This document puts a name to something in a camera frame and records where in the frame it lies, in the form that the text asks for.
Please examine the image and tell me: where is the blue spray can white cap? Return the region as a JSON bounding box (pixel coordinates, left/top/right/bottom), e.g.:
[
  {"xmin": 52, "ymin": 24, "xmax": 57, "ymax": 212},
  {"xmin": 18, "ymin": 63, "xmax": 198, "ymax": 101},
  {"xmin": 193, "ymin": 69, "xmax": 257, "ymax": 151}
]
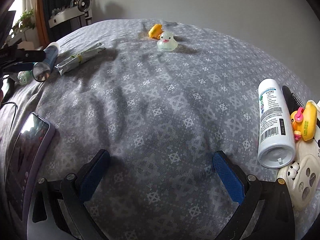
[{"xmin": 33, "ymin": 42, "xmax": 60, "ymax": 82}]

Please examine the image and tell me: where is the black hairbrush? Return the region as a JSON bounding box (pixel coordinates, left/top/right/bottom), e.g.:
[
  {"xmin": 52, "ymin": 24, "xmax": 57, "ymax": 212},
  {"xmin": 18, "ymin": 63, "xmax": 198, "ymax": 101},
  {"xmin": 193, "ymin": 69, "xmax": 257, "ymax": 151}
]
[{"xmin": 281, "ymin": 86, "xmax": 305, "ymax": 114}]

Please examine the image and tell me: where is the white green wipes packet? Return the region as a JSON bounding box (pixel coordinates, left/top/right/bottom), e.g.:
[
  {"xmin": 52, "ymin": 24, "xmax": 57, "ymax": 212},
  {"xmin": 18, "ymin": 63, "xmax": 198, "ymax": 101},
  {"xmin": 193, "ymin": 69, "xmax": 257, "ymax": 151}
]
[{"xmin": 55, "ymin": 42, "xmax": 106, "ymax": 76}]

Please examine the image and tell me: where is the potted green plant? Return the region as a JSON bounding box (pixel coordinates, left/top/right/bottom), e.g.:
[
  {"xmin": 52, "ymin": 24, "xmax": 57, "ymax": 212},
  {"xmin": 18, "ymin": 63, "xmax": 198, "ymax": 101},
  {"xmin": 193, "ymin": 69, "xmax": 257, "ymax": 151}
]
[{"xmin": 9, "ymin": 9, "xmax": 36, "ymax": 37}]

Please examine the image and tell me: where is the grey patterned tablecloth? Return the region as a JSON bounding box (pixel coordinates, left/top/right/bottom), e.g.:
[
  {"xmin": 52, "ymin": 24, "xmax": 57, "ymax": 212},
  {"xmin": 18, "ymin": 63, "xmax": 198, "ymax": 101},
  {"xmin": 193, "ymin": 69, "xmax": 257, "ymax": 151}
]
[{"xmin": 1, "ymin": 20, "xmax": 319, "ymax": 239}]

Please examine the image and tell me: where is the clear translucent duck toy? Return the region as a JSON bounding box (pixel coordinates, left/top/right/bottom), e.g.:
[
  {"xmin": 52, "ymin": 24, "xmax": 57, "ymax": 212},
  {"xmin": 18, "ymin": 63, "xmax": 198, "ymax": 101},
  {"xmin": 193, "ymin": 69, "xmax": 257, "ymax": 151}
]
[{"xmin": 157, "ymin": 31, "xmax": 178, "ymax": 52}]

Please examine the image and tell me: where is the cream panda phone case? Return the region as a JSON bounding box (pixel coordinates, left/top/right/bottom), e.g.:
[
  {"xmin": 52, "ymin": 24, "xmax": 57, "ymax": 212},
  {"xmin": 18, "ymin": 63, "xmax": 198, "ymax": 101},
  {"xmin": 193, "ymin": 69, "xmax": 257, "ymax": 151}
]
[{"xmin": 278, "ymin": 100, "xmax": 319, "ymax": 210}]

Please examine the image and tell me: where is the smartphone in lilac case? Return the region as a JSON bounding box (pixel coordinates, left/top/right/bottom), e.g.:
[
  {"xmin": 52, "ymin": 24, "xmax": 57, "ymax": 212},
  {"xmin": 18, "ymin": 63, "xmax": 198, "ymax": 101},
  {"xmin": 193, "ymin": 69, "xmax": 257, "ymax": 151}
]
[{"xmin": 5, "ymin": 112, "xmax": 55, "ymax": 221}]

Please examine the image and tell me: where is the small yellow duck toy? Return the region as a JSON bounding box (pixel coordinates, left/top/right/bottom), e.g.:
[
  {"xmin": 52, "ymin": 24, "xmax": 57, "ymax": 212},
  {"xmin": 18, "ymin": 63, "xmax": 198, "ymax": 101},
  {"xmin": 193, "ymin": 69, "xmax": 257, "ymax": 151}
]
[{"xmin": 148, "ymin": 24, "xmax": 164, "ymax": 40}]

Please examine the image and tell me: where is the white cylindrical bottle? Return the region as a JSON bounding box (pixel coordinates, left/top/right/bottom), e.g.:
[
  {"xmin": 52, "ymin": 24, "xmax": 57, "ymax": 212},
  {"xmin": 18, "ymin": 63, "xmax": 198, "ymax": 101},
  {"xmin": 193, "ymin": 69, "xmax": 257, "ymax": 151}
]
[{"xmin": 257, "ymin": 79, "xmax": 296, "ymax": 168}]

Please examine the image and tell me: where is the black cable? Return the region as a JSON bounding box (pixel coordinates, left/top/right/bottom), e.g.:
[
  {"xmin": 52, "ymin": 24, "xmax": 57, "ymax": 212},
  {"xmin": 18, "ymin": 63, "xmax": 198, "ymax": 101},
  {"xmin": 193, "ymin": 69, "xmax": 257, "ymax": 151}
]
[{"xmin": 0, "ymin": 101, "xmax": 19, "ymax": 136}]

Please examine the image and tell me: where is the white shelf table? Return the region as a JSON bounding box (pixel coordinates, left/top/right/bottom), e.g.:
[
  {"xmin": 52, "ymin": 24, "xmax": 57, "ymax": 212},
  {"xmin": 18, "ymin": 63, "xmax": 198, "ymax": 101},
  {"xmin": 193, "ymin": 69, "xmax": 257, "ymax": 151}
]
[{"xmin": 48, "ymin": 7, "xmax": 92, "ymax": 28}]

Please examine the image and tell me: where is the yellow duck with pink headphones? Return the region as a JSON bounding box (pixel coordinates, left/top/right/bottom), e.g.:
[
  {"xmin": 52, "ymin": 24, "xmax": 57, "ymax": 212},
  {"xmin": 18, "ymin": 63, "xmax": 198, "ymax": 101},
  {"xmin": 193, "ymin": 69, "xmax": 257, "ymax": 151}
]
[{"xmin": 290, "ymin": 101, "xmax": 317, "ymax": 141}]

